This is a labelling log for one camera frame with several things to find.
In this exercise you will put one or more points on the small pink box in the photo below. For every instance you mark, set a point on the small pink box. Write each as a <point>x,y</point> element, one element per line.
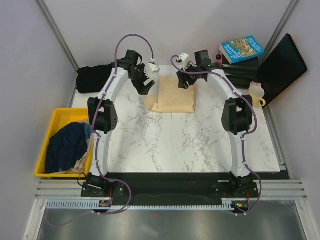
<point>255,84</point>

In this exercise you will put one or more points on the yellow ceramic mug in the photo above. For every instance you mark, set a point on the yellow ceramic mug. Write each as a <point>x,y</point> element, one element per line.
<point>257,94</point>

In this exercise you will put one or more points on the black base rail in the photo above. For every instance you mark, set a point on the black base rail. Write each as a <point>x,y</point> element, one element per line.
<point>169,189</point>

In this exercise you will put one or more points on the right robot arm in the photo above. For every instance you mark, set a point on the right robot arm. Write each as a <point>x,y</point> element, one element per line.
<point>237,115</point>

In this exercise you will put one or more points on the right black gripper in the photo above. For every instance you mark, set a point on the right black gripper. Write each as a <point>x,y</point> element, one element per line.
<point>182,78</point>

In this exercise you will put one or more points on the cream yellow t-shirt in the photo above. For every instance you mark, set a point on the cream yellow t-shirt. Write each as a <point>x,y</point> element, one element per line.
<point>169,98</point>

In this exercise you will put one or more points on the black flat panel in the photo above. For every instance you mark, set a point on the black flat panel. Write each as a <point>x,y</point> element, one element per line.
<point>281,69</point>

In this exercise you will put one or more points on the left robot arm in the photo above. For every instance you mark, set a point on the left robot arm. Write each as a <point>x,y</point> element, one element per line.
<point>102,113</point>

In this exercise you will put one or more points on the yellow plastic bin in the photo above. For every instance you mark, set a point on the yellow plastic bin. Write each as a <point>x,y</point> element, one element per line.
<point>60,118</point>

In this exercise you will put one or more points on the folded black t-shirt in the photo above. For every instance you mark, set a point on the folded black t-shirt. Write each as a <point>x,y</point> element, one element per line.
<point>93,79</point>

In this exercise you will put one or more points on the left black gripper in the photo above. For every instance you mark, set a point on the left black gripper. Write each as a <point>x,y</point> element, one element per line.
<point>141,69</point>

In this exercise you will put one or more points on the colourful treehouse book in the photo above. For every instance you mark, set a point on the colourful treehouse book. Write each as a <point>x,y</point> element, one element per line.
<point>242,49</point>

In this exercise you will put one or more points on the black box with knobs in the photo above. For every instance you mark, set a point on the black box with knobs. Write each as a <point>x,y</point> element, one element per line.
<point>241,74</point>

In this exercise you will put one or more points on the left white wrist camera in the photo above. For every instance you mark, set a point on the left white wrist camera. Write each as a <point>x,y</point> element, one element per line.
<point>151,69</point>

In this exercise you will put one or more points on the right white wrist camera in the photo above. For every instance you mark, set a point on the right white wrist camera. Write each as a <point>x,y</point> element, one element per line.
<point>183,59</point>

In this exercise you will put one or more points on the white slotted cable duct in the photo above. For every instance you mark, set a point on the white slotted cable duct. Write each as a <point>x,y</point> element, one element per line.
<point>79,204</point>

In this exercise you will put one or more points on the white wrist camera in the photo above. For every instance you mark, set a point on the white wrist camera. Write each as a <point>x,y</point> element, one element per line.
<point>183,59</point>
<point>151,69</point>

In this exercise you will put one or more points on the navy blue t-shirt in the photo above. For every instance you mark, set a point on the navy blue t-shirt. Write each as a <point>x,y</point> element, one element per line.
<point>67,147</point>

